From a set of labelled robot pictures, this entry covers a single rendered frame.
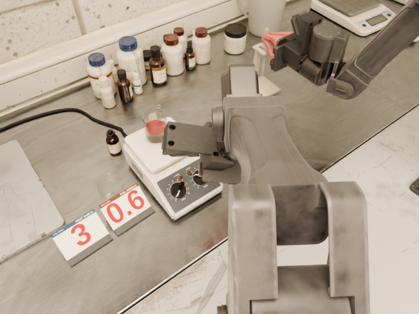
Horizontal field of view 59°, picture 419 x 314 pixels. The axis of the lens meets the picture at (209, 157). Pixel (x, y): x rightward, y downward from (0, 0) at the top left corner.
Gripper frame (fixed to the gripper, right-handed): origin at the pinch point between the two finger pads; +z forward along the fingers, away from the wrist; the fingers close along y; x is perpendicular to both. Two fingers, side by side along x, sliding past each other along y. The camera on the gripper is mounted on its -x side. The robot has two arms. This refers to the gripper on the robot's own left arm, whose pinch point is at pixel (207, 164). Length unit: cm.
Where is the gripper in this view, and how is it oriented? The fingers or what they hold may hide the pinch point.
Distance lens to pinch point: 70.1
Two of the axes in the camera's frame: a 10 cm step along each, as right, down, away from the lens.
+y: -0.4, 9.6, -2.7
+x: 9.5, 1.2, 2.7
